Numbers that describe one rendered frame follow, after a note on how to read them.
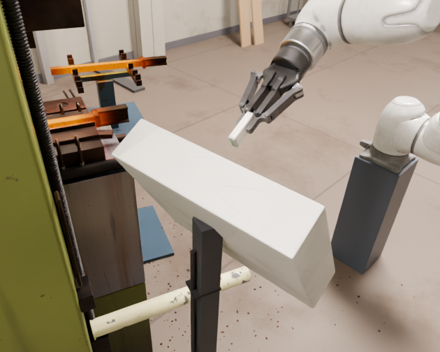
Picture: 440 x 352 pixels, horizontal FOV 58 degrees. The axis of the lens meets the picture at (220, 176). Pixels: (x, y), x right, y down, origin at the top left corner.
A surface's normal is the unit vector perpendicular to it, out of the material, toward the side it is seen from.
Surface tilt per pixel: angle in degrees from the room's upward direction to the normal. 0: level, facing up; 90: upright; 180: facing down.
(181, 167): 30
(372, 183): 90
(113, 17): 90
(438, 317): 0
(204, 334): 90
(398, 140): 92
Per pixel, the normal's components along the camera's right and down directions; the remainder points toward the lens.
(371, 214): -0.70, 0.40
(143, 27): 0.71, 0.44
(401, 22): -0.51, 0.55
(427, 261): 0.04, -0.81
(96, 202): 0.43, 0.54
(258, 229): -0.29, -0.49
